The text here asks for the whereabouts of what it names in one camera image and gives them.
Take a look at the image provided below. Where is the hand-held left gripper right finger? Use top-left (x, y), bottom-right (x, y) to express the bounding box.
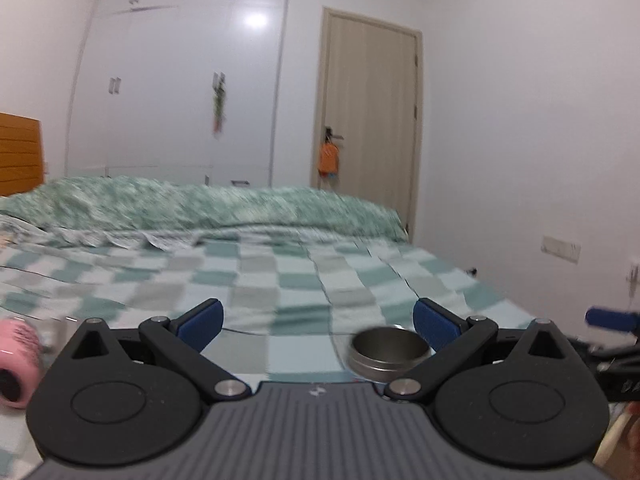
top-left (383, 297), bottom-right (577, 404)

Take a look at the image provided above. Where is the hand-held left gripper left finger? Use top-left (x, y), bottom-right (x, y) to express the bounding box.
top-left (64, 298), bottom-right (253, 403)

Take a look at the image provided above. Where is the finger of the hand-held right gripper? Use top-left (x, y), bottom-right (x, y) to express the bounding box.
top-left (584, 307), bottom-right (640, 335)

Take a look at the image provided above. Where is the pink cup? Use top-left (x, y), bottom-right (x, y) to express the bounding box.
top-left (0, 317), bottom-right (44, 410)

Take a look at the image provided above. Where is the round metal tin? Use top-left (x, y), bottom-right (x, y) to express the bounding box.
top-left (348, 327), bottom-right (431, 381)

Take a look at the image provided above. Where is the checkered bed sheet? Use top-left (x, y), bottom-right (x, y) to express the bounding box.
top-left (0, 225), bottom-right (538, 476)

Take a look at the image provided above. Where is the green floral quilt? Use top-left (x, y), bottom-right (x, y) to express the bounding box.
top-left (0, 176), bottom-right (407, 248)

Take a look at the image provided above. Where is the orange hanging bag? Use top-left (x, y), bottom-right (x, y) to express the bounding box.
top-left (319, 137), bottom-right (342, 179)

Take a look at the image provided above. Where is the hanging green plant decoration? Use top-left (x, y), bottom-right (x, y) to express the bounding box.
top-left (211, 72), bottom-right (228, 136)

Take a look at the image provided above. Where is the beige door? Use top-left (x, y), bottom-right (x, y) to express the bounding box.
top-left (310, 6), bottom-right (423, 241)

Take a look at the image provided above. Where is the wooden headboard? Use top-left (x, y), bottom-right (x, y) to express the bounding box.
top-left (0, 112), bottom-right (47, 197)

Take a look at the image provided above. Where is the white wardrobe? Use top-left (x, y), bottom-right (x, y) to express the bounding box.
top-left (65, 0), bottom-right (293, 188)

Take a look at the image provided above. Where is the wall switch panel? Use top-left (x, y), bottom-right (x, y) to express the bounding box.
top-left (541, 235), bottom-right (582, 264)

